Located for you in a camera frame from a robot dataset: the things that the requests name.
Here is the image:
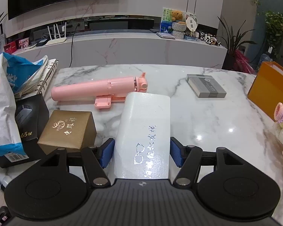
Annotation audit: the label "white marble TV cabinet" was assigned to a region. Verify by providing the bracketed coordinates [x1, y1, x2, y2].
[4, 15, 228, 70]

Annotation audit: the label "grey flat box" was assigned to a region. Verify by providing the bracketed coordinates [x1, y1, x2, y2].
[186, 73, 227, 98]

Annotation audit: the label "ring binder notebook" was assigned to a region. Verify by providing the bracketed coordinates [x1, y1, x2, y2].
[14, 58, 60, 97]

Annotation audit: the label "red box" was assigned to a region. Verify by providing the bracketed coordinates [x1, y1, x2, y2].
[3, 41, 17, 53]

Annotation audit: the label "black charger box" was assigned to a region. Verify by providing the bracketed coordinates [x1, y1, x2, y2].
[14, 92, 50, 142]

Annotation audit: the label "white tablet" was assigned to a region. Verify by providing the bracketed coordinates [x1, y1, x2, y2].
[156, 31, 176, 39]

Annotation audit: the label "black power cable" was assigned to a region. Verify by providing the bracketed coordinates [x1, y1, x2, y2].
[69, 23, 78, 68]

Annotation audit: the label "green climbing plant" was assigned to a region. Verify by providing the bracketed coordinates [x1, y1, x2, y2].
[264, 10, 283, 60]

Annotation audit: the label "pink card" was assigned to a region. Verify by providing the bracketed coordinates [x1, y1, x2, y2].
[18, 38, 30, 49]

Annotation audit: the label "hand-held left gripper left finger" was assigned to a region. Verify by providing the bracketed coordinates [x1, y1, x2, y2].
[41, 138, 115, 189]

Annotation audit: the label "white router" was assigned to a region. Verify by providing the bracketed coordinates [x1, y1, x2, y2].
[45, 22, 68, 46]

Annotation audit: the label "black flat box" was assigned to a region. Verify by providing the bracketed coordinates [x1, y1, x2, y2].
[0, 141, 48, 169]

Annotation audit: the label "white glasses case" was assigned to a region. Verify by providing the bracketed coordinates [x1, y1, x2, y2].
[114, 92, 171, 180]

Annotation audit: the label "long-leaved potted plant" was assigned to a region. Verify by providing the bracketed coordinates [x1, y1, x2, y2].
[216, 16, 258, 70]

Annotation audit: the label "blue water jug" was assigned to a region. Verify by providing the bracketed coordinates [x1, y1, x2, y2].
[259, 53, 274, 67]

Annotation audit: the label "black white checkered toys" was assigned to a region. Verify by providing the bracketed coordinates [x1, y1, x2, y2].
[199, 31, 224, 48]

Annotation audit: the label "round paper fan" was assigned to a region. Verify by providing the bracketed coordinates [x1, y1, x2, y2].
[185, 11, 199, 37]

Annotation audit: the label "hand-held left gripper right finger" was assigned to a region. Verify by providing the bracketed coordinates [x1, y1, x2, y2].
[170, 137, 245, 189]

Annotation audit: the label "orange cardboard box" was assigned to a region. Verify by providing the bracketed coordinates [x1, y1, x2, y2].
[247, 61, 283, 123]

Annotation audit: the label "blue white plastic bag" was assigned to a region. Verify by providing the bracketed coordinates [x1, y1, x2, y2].
[0, 52, 49, 158]

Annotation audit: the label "pink selfie stick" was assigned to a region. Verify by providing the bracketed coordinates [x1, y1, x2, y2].
[51, 73, 149, 111]

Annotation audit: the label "brown teddy bear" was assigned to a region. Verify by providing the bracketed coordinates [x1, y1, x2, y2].
[171, 10, 187, 25]

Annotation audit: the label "golden gift box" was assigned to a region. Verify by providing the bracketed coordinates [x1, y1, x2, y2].
[37, 110, 97, 156]

